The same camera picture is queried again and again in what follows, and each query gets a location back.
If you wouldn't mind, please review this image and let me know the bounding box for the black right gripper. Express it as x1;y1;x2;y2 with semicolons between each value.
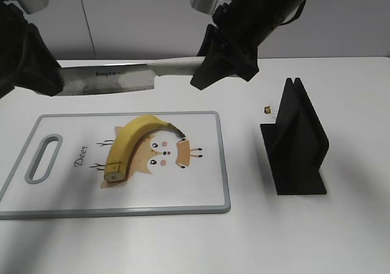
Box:
190;0;306;90

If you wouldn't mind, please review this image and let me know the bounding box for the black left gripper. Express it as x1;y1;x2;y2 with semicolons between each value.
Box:
1;1;63;97

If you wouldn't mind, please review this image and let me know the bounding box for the white handled kitchen knife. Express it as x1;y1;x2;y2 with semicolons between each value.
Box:
56;57;205;96

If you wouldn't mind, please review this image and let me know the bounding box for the yellow banana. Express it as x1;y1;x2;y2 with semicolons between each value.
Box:
104;114;185;183

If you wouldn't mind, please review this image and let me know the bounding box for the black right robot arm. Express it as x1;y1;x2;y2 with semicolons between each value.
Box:
190;0;307;90

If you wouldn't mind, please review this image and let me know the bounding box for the small brass nut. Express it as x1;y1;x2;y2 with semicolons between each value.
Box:
264;106;271;114

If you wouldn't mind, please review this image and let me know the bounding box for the white deer cutting board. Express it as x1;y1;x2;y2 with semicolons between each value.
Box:
1;111;230;220

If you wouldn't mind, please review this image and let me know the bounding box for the black knife stand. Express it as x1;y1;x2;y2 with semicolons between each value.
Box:
260;77;329;195

